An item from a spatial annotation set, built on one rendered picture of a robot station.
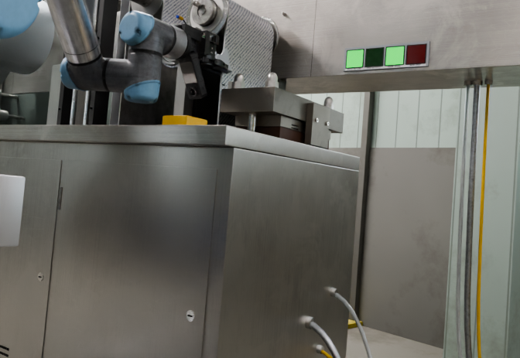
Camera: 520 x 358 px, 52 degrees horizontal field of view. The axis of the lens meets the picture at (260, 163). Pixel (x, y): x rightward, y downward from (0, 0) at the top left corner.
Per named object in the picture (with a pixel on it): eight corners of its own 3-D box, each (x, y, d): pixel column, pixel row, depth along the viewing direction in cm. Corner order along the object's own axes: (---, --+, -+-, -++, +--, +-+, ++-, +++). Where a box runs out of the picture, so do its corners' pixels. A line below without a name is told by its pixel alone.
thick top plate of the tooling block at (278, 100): (220, 111, 135) (221, 88, 135) (296, 133, 168) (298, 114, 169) (272, 110, 126) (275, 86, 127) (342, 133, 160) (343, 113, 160)
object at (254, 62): (219, 97, 141) (224, 28, 142) (266, 111, 161) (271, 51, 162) (220, 97, 141) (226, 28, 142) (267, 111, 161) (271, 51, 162)
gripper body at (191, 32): (222, 36, 135) (191, 22, 125) (219, 69, 134) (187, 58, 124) (199, 39, 139) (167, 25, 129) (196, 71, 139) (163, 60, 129)
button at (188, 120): (161, 126, 114) (162, 114, 114) (183, 131, 120) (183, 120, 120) (186, 126, 110) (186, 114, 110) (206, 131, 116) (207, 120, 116)
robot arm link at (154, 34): (114, 47, 116) (118, 9, 116) (150, 60, 125) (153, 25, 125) (139, 45, 111) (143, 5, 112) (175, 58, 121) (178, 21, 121)
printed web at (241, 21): (116, 138, 162) (131, -25, 164) (169, 146, 181) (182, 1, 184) (217, 139, 140) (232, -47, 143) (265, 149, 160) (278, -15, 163)
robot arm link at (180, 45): (175, 54, 121) (149, 56, 125) (188, 59, 125) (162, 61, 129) (178, 22, 121) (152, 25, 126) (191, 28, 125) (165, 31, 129)
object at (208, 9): (198, 29, 143) (187, 10, 146) (203, 32, 145) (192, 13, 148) (217, 10, 140) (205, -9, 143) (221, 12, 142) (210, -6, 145)
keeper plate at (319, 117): (304, 144, 140) (307, 103, 140) (321, 148, 148) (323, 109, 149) (312, 144, 138) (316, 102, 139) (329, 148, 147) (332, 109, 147)
